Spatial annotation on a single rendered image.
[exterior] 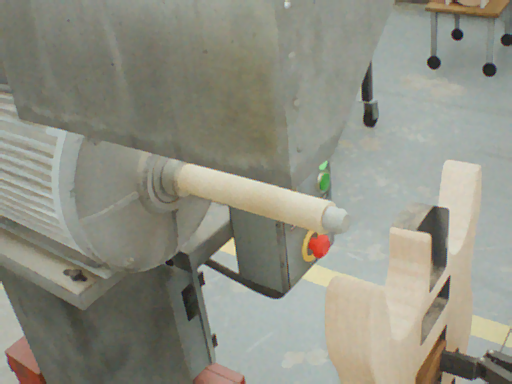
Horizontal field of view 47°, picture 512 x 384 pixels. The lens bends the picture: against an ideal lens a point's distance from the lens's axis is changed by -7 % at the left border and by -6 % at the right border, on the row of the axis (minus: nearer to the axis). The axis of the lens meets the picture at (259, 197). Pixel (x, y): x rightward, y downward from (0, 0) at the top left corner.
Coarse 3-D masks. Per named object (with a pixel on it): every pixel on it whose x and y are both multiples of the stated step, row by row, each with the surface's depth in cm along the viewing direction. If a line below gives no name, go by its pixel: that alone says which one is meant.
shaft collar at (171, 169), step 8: (168, 160) 69; (176, 160) 69; (168, 168) 69; (176, 168) 68; (168, 176) 68; (176, 176) 68; (168, 184) 69; (176, 184) 69; (168, 192) 70; (176, 192) 69
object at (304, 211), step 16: (192, 176) 68; (208, 176) 67; (224, 176) 66; (192, 192) 68; (208, 192) 66; (224, 192) 65; (240, 192) 64; (256, 192) 63; (272, 192) 62; (288, 192) 62; (240, 208) 65; (256, 208) 63; (272, 208) 62; (288, 208) 61; (304, 208) 60; (320, 208) 59; (304, 224) 60; (320, 224) 59
